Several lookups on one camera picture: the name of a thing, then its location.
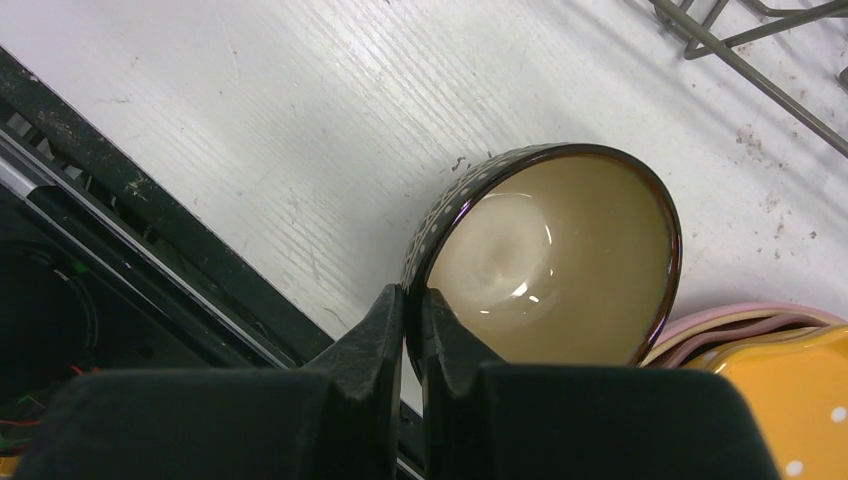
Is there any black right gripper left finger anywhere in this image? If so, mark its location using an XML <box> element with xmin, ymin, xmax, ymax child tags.
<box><xmin>14</xmin><ymin>284</ymin><xmax>404</xmax><ymax>479</ymax></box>

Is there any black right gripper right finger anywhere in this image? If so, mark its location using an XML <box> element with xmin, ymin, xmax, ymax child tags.
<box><xmin>421</xmin><ymin>290</ymin><xmax>778</xmax><ymax>479</ymax></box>

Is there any dark patterned cream bowl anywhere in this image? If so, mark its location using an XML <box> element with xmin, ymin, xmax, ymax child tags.
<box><xmin>401</xmin><ymin>143</ymin><xmax>682</xmax><ymax>366</ymax></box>

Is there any grey wire dish rack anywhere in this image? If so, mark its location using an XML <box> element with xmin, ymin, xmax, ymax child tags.
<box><xmin>652</xmin><ymin>1</ymin><xmax>847</xmax><ymax>156</ymax></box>

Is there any pink plate under yellow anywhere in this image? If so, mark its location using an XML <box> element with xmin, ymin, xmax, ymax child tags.
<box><xmin>641</xmin><ymin>302</ymin><xmax>847</xmax><ymax>368</ymax></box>

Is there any yellow polka dot plate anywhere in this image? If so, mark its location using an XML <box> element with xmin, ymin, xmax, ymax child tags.
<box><xmin>682</xmin><ymin>325</ymin><xmax>847</xmax><ymax>479</ymax></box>

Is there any black table frame rail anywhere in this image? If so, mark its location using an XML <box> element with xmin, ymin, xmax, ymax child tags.
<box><xmin>1</xmin><ymin>53</ymin><xmax>423</xmax><ymax>479</ymax></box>

